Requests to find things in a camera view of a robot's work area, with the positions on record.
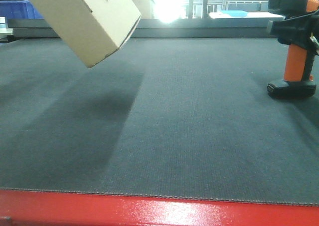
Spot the white paper cup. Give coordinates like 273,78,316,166
0,17,7,29

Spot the black raised table rail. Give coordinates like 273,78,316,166
8,17,282,38

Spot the black vertical frame post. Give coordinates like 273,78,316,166
202,0,208,19

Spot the blue flat foam sheet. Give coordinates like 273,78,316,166
217,10,248,17

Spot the blue plastic crate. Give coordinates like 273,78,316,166
0,0,44,19

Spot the orange black barcode scanner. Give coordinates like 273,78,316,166
267,0,319,99

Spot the small brown cardboard package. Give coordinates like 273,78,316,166
29,0,141,68

